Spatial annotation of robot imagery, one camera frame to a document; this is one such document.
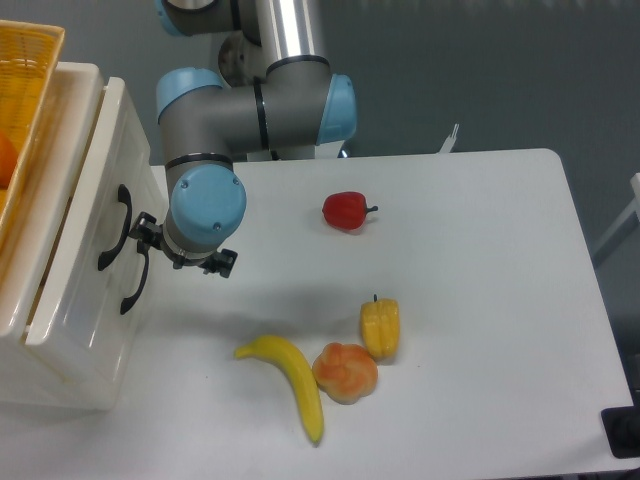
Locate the white drawer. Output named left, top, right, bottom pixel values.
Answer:
left=71, top=240, right=151, bottom=410
left=26, top=77, right=167, bottom=386

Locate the yellow toy bell pepper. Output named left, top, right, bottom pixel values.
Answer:
left=359, top=294, right=400, bottom=360

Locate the black device at edge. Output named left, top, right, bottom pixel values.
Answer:
left=601, top=406, right=639, bottom=459

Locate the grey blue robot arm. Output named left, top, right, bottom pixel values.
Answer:
left=130, top=1, right=357, bottom=277

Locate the white drawer cabinet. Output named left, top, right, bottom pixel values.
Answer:
left=0, top=62, right=126, bottom=412

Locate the yellow toy banana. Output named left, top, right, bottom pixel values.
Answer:
left=234, top=335, right=324, bottom=445

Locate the red toy bell pepper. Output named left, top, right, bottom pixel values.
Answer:
left=322, top=191, right=379, bottom=234

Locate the yellow woven basket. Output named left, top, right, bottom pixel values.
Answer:
left=1, top=20, right=66, bottom=239

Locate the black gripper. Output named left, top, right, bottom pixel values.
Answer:
left=129, top=212, right=238, bottom=278

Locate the orange fruit in basket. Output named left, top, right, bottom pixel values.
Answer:
left=0, top=131, right=19, bottom=189

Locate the white frame at right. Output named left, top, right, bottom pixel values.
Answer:
left=591, top=173, right=639, bottom=269

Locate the orange swirl bread roll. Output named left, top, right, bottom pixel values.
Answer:
left=312, top=342, right=378, bottom=404

